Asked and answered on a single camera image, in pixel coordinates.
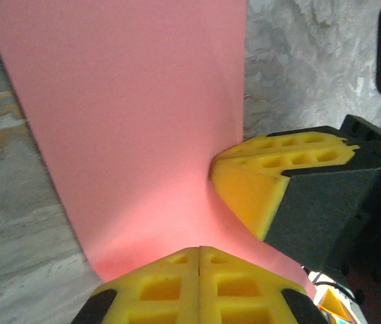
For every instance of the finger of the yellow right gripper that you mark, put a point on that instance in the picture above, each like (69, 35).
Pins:
(331, 142)
(298, 209)

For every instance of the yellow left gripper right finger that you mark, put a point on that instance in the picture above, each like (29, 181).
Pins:
(244, 303)

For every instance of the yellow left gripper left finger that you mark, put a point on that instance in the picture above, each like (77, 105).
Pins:
(163, 303)

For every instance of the pink cloth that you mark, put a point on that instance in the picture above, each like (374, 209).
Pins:
(126, 101)

